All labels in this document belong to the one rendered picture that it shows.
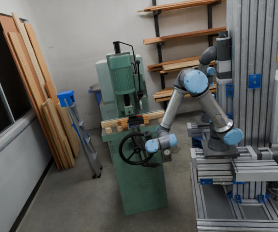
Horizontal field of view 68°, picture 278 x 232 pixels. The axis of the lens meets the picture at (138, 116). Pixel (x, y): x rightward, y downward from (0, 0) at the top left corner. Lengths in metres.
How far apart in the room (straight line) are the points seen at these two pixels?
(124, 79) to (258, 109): 1.02
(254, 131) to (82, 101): 3.29
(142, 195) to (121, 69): 1.21
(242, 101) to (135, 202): 1.33
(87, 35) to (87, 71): 0.63
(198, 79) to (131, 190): 1.31
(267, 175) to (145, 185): 1.04
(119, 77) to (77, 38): 2.50
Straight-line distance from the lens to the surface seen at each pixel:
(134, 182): 2.02
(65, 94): 2.50
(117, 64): 1.69
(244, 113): 1.65
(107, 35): 4.06
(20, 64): 2.94
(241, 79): 1.57
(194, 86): 1.13
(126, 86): 1.72
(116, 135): 1.76
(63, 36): 4.17
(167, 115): 1.31
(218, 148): 1.51
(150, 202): 2.21
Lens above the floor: 1.61
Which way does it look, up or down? 20 degrees down
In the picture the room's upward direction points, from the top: 9 degrees counter-clockwise
